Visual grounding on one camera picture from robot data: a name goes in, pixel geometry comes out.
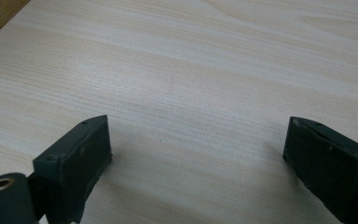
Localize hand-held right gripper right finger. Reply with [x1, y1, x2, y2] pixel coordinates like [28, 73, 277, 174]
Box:
[282, 116, 358, 224]

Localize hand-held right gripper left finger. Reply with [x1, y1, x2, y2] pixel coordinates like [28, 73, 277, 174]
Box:
[28, 114, 113, 224]

